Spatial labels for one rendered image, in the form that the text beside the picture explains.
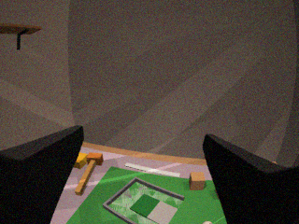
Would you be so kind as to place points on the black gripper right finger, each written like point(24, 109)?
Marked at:
point(252, 190)

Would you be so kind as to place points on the yellow block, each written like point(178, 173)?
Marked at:
point(82, 160)

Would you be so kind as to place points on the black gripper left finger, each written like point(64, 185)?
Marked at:
point(32, 176)

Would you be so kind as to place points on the green putting mat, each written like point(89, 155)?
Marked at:
point(198, 205)

